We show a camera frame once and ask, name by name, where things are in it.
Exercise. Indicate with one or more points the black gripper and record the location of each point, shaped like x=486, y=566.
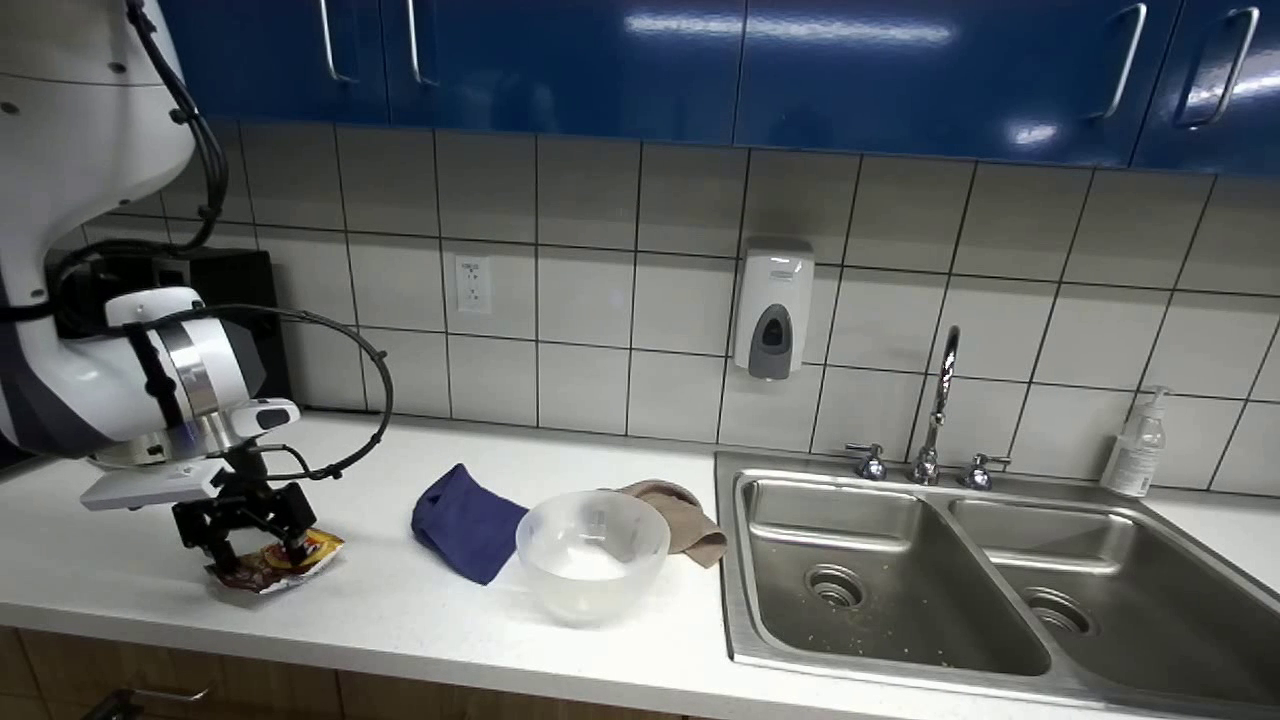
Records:
x=247, y=476

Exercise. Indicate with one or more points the yellow brown snack packet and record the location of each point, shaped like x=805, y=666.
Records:
x=273, y=561

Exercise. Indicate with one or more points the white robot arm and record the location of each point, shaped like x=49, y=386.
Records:
x=80, y=202

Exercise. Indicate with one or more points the clear plastic bowl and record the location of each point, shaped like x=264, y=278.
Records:
x=591, y=561

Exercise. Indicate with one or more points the dark blue cloth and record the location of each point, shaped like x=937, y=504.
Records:
x=465, y=526

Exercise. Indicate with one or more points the black silver coffee maker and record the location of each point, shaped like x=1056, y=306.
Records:
x=247, y=286

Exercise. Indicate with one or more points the brown cloth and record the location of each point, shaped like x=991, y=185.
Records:
x=684, y=521

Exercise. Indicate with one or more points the chrome faucet knob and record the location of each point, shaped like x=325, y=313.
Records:
x=869, y=460
x=986, y=471

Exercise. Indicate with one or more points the blue upper cabinet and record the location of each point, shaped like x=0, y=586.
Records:
x=747, y=64

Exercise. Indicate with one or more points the chrome faucet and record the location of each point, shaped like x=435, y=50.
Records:
x=940, y=402

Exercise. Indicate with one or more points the stainless steel double sink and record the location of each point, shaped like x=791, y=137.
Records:
x=986, y=586

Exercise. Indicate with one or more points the clear soap pump bottle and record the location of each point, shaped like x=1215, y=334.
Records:
x=1132, y=448

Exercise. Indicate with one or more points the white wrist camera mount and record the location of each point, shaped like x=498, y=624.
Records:
x=142, y=484

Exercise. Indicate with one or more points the white wall soap dispenser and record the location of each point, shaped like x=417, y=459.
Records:
x=775, y=308

